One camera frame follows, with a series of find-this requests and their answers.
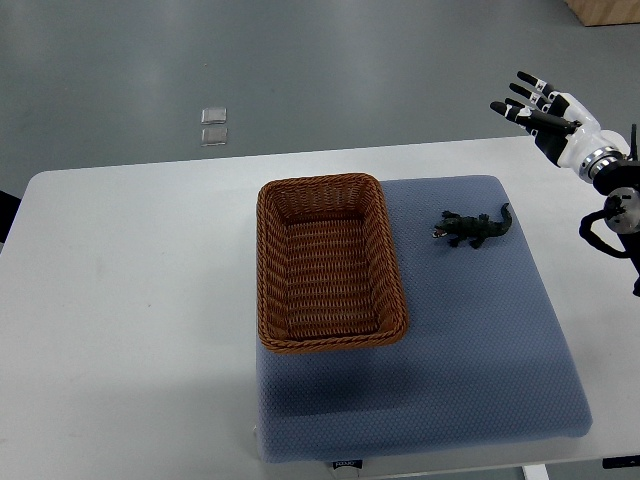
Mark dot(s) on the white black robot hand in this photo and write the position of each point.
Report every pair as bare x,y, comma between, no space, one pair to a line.
562,128

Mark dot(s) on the dark toy crocodile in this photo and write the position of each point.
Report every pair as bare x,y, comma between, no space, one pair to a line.
475,229

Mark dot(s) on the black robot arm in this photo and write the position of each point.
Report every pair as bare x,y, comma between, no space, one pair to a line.
617,178

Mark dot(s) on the brown wicker basket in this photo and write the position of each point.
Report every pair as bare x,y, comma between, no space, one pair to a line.
327,274

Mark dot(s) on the wooden box corner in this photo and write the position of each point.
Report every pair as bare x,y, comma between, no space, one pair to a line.
593,13

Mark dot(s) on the blue foam cushion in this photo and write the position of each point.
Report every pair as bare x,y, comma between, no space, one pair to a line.
484,359

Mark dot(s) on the black table control panel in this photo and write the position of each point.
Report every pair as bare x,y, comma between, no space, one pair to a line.
621,462

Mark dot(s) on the white table leg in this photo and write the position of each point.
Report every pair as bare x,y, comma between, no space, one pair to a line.
535,472

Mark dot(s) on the lower metal floor plate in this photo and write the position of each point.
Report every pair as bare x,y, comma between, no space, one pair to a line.
214,136

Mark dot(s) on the metal floor plate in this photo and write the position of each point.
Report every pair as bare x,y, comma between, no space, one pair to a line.
214,136
213,115

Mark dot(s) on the upper metal floor plate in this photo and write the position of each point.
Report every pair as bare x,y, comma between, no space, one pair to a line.
213,115

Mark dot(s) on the black object at left edge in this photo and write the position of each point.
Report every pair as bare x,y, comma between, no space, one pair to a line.
9,206

